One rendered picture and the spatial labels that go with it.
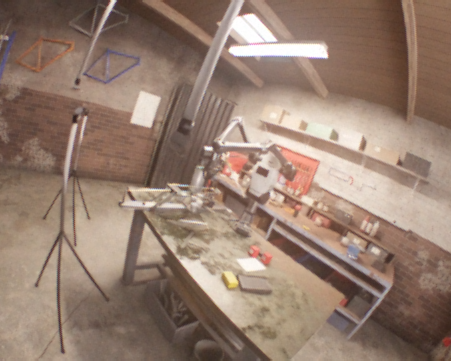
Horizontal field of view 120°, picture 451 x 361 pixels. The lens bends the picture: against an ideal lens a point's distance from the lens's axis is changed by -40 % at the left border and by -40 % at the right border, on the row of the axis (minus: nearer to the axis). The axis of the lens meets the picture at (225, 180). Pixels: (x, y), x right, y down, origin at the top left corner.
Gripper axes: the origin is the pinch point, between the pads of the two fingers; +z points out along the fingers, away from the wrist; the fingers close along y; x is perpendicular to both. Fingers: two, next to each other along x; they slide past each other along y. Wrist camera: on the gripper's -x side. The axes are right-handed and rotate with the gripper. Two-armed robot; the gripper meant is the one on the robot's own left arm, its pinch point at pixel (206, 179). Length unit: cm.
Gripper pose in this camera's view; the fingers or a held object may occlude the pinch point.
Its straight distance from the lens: 148.5
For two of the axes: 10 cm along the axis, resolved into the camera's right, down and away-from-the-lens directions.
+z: -3.2, 9.2, 2.2
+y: 6.4, 3.8, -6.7
